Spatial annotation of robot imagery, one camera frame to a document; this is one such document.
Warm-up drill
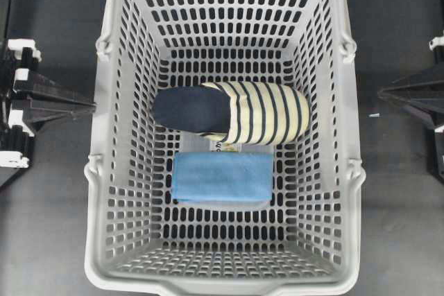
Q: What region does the folded blue cloth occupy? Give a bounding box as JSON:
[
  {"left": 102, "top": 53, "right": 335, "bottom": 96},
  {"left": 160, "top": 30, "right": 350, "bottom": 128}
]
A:
[{"left": 171, "top": 152, "right": 273, "bottom": 202}]

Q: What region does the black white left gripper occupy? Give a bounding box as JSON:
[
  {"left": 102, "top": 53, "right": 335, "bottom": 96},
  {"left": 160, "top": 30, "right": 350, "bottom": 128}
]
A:
[{"left": 1, "top": 39, "right": 96, "bottom": 168}]

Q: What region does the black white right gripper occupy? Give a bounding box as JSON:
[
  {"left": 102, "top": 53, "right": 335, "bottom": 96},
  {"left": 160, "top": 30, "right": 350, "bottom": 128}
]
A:
[{"left": 378, "top": 36, "right": 443, "bottom": 173}]

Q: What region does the navy and striped slipper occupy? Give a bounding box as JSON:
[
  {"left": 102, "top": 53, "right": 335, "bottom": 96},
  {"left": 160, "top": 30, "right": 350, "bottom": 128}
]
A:
[{"left": 151, "top": 81, "right": 310, "bottom": 146}]

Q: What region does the grey plastic shopping basket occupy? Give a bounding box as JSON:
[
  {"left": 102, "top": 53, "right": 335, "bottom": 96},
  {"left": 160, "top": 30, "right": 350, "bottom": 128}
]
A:
[{"left": 84, "top": 0, "right": 366, "bottom": 295}]

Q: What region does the clear plastic package under cloth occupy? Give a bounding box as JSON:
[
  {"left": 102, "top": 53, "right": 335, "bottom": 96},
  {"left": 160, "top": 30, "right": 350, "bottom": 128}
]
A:
[{"left": 179, "top": 132, "right": 274, "bottom": 212}]

